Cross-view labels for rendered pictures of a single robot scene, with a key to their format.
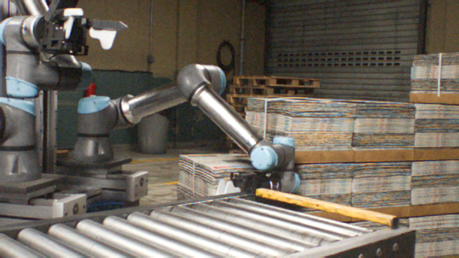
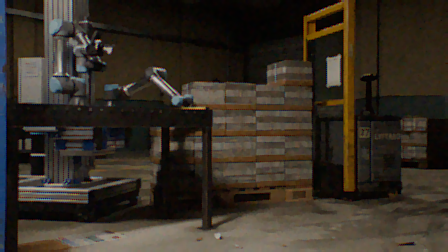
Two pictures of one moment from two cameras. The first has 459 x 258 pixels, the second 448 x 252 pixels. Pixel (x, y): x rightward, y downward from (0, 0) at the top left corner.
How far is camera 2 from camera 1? 206 cm
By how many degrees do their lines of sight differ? 5
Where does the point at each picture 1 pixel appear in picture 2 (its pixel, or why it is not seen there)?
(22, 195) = not seen: hidden behind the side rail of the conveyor
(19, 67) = (80, 61)
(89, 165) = not seen: hidden behind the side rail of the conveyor
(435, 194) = (269, 126)
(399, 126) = (248, 94)
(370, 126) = (233, 93)
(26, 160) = (82, 101)
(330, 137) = (214, 97)
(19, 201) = not seen: hidden behind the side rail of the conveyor
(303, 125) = (200, 92)
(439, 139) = (269, 100)
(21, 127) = (81, 88)
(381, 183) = (240, 119)
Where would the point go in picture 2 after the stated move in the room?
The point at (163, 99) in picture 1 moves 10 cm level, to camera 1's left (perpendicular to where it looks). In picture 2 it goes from (141, 83) to (129, 83)
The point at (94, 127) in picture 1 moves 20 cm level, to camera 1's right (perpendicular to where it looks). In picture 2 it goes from (111, 96) to (134, 96)
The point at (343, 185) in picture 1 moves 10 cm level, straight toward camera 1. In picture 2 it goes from (221, 119) to (218, 119)
